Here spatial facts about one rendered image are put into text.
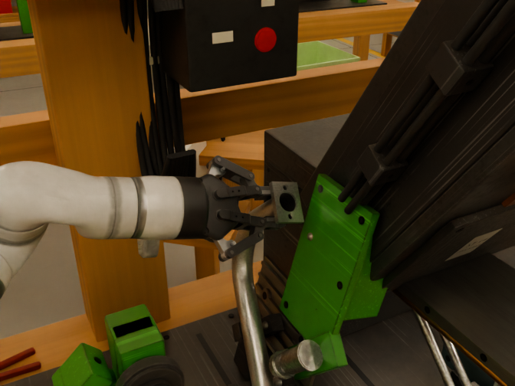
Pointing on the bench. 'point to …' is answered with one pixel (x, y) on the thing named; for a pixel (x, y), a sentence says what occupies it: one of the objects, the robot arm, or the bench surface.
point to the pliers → (18, 367)
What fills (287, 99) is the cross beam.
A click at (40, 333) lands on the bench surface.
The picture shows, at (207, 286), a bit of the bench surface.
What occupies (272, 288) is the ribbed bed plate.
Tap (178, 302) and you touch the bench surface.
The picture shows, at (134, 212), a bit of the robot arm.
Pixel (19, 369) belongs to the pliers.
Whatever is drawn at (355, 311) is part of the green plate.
